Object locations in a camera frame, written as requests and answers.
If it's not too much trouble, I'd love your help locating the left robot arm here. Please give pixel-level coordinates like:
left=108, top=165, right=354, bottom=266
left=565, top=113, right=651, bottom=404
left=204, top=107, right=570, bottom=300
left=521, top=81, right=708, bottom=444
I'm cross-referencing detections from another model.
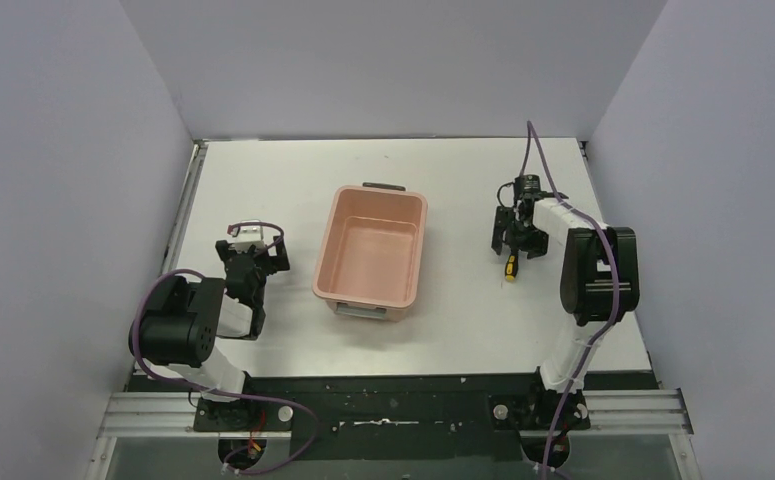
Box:
left=128, top=235, right=290, bottom=403

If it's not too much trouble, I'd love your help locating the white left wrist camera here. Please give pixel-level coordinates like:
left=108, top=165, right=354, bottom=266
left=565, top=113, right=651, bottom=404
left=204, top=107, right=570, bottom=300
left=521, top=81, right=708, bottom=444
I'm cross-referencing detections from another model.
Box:
left=227, top=220, right=267, bottom=253

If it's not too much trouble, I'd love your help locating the aluminium table edge rail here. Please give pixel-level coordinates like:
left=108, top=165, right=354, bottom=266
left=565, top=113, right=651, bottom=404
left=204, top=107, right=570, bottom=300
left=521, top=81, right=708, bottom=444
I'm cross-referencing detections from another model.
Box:
left=160, top=140, right=208, bottom=273

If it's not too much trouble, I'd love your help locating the yellow black screwdriver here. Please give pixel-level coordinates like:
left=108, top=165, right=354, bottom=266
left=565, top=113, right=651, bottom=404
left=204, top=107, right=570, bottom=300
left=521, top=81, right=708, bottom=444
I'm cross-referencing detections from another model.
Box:
left=504, top=254, right=519, bottom=282

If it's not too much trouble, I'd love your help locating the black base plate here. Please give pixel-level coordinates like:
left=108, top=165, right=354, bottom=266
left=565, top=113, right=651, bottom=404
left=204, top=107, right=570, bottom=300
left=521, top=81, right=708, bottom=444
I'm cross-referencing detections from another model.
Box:
left=125, top=370, right=660, bottom=465

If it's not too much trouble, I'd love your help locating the pink plastic bin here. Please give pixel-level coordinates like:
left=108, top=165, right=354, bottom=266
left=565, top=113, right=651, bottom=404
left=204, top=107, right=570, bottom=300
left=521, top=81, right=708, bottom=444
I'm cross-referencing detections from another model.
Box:
left=312, top=183, right=428, bottom=322

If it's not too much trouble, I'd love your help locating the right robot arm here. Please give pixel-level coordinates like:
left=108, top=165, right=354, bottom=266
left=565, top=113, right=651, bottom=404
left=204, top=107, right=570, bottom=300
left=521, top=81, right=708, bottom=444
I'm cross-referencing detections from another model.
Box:
left=491, top=174, right=640, bottom=428

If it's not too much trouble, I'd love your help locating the aluminium front rail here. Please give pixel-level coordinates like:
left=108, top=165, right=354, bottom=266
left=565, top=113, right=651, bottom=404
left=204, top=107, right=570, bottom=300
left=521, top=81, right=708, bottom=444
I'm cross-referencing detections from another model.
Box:
left=85, top=390, right=702, bottom=479

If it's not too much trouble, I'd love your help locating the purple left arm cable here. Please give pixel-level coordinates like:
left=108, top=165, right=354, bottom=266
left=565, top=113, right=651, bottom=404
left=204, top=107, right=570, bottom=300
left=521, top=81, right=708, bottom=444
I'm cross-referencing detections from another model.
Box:
left=129, top=220, right=321, bottom=477

